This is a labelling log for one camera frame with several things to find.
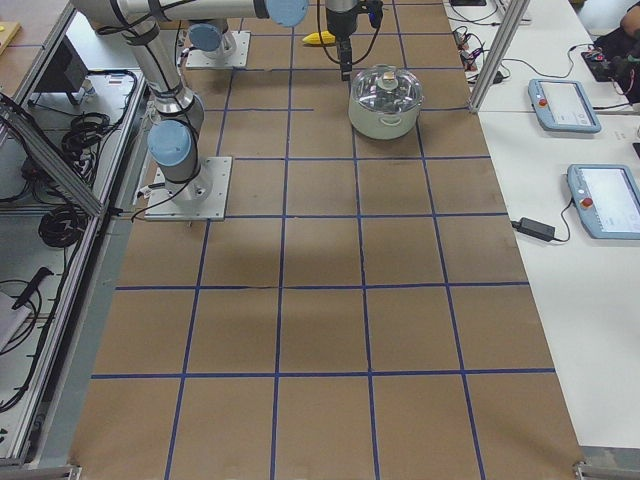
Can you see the near teach pendant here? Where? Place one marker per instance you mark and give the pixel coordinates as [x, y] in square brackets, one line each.
[606, 199]

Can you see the teach pendant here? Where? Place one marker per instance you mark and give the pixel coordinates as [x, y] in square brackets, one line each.
[562, 106]
[606, 199]

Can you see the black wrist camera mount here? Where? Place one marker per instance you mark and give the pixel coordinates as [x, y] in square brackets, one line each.
[374, 10]

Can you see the glass pot lid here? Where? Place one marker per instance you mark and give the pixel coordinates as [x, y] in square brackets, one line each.
[387, 89]

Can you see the pale green cooking pot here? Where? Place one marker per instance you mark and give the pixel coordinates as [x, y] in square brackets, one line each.
[381, 126]

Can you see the yellow corn cob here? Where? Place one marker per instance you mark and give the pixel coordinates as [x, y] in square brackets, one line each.
[323, 37]

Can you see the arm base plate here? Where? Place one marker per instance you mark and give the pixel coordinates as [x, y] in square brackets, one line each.
[197, 60]
[204, 198]

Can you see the far teach pendant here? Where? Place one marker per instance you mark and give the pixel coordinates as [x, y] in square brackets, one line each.
[562, 106]

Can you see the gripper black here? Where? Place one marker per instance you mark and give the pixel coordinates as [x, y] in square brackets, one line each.
[339, 23]

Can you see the black power adapter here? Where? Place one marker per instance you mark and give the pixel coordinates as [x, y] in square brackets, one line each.
[534, 229]

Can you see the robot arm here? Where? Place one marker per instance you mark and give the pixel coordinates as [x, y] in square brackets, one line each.
[212, 37]
[173, 142]

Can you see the aluminium frame post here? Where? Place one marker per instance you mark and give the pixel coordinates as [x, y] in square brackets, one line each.
[500, 44]

